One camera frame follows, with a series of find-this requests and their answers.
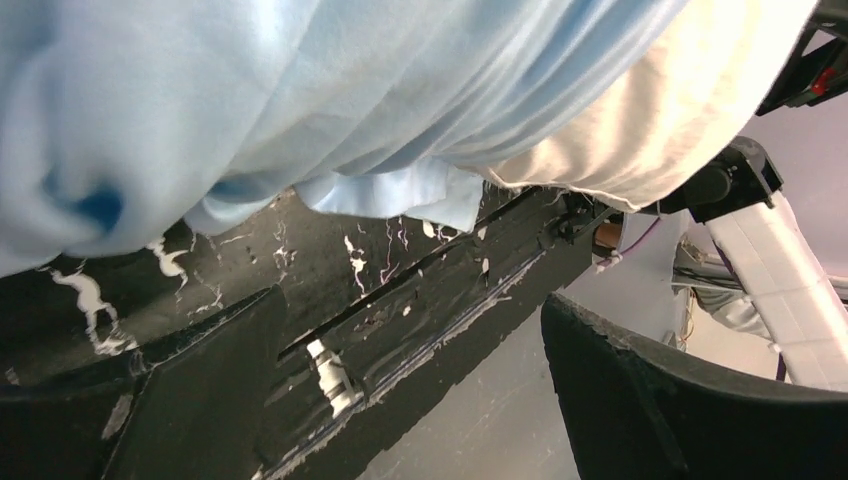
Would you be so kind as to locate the light blue pillowcase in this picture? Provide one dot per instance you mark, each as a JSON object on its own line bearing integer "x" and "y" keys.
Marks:
{"x": 121, "y": 118}

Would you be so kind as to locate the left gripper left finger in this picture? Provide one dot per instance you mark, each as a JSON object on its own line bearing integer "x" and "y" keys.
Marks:
{"x": 186, "y": 406}

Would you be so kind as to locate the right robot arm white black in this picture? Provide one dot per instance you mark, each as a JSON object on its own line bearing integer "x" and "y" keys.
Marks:
{"x": 738, "y": 197}

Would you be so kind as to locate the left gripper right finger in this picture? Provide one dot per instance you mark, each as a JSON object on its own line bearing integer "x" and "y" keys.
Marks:
{"x": 635, "y": 408}

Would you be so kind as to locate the white pillow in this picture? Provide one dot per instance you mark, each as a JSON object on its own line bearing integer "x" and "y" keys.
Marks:
{"x": 671, "y": 112}

